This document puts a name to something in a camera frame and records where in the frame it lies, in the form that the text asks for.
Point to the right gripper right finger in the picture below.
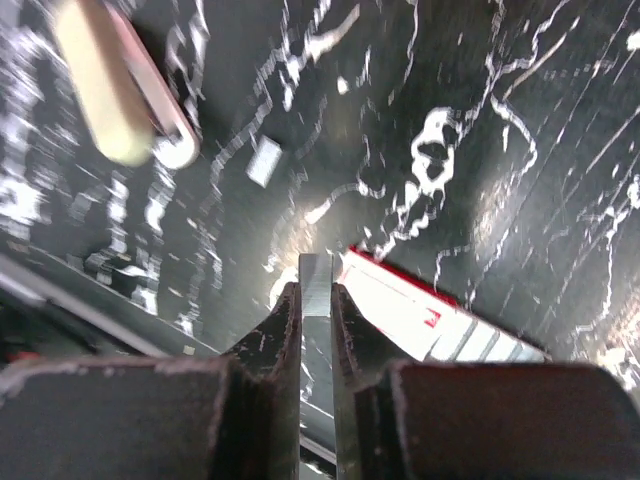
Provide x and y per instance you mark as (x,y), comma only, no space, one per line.
(397,418)

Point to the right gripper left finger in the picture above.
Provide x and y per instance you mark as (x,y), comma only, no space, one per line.
(234,416)

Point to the small metal staple strip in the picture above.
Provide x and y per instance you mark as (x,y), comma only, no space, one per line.
(264,161)

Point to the beige and white stapler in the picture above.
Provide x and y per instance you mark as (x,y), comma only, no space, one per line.
(126,103)

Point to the red white staple box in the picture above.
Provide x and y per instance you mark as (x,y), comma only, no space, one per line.
(426,324)

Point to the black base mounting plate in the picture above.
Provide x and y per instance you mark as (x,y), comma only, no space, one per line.
(45,287)

